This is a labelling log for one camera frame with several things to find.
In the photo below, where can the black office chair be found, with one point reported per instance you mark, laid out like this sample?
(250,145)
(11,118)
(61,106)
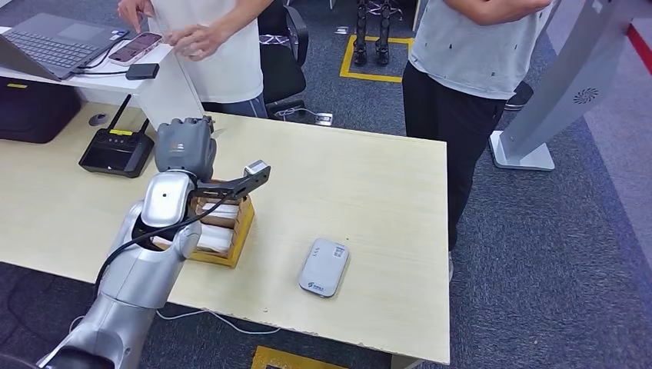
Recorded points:
(280,71)

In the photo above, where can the black camera bracket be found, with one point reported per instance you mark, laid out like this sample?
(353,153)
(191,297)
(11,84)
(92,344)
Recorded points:
(224,188)

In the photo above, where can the grey laptop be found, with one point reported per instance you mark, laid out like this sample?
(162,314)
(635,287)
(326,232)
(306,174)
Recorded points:
(46,46)

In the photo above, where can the black carrying case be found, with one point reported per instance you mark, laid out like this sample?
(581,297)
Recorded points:
(35,112)

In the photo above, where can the white card reader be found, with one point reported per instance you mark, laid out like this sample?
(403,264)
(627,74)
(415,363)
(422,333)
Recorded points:
(323,267)

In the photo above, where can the wooden card organizer box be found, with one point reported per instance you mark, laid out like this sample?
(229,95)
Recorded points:
(240,239)

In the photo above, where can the black adapter box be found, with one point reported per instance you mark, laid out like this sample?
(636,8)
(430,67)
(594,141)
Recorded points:
(142,71)

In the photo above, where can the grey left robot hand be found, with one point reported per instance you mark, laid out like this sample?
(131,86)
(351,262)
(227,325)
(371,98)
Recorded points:
(183,147)

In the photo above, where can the person's left forearm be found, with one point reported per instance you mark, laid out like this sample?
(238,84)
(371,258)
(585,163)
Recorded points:
(499,12)
(242,19)

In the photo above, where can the yellow floor tape marking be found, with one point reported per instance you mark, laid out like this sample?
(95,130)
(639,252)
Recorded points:
(265,356)
(372,77)

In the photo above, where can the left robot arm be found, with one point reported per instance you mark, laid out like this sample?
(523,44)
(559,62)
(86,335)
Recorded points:
(148,275)

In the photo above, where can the person's left hand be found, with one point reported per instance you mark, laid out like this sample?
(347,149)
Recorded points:
(196,42)

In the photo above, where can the person's right hand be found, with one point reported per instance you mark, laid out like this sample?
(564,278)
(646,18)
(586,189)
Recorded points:
(135,11)

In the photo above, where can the metal floor socket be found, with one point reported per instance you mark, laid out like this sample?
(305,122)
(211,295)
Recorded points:
(324,119)

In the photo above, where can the black remote controller with antennas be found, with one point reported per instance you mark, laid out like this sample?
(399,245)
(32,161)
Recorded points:
(114,155)

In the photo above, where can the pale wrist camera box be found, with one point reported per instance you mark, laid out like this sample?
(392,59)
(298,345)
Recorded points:
(256,168)

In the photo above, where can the grey kiosk stand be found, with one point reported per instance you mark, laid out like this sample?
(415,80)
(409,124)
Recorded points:
(570,86)

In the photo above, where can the person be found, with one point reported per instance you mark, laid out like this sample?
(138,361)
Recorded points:
(224,66)
(458,66)

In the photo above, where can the pink smartphone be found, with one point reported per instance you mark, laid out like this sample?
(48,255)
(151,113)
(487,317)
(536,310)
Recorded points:
(133,48)

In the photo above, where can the grey round puck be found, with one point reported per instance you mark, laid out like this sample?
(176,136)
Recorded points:
(98,119)

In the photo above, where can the small floor socket plate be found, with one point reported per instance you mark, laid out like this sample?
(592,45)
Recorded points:
(342,30)

